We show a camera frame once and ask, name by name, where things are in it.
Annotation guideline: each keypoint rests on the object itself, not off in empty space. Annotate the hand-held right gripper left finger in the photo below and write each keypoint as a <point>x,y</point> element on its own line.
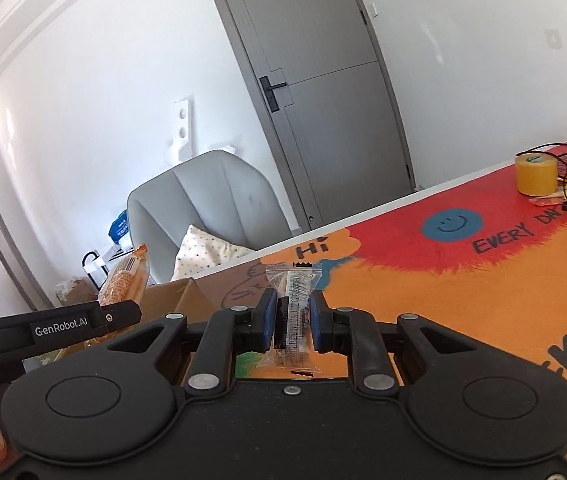
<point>266,322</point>

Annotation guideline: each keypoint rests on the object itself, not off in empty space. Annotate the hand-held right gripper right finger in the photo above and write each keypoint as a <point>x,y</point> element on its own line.
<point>319,322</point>

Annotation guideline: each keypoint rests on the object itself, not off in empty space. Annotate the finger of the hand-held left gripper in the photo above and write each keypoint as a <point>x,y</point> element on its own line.
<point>121,315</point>

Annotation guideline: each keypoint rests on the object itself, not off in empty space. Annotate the orange-edged bread snack packet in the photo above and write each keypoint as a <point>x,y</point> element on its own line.
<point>123,280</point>

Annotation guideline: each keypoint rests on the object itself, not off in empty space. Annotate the brown cardboard box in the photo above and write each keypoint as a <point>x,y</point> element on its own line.
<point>163,300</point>

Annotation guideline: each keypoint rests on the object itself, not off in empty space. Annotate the clear dark wafer packet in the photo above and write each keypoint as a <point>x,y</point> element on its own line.
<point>293,285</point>

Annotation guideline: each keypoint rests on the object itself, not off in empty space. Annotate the small brown carton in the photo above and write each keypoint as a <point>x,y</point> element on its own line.
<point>81,292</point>

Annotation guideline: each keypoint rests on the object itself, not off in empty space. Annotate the black metal rack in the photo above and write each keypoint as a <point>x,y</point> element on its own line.
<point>84,266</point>

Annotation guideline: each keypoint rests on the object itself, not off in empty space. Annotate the blue and white bag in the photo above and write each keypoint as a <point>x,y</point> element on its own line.
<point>118,227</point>

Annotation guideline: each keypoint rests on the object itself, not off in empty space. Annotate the white dotted pillow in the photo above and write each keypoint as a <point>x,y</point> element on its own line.
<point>198,250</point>

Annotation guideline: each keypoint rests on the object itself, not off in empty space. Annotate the colourful printed table mat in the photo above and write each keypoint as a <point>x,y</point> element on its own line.
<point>438,285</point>

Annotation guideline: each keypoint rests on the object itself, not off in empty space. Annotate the grey upholstered chair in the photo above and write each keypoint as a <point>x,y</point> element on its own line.
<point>223,185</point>

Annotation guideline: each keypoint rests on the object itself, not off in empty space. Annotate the white foam piece with holes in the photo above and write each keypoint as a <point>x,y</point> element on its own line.
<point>182,130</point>

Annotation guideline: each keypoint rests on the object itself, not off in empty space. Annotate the yellow-brown tape roll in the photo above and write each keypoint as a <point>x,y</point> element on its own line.
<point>536,177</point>

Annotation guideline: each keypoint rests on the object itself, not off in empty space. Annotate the small white wall switch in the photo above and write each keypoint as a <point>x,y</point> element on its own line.
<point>372,10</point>

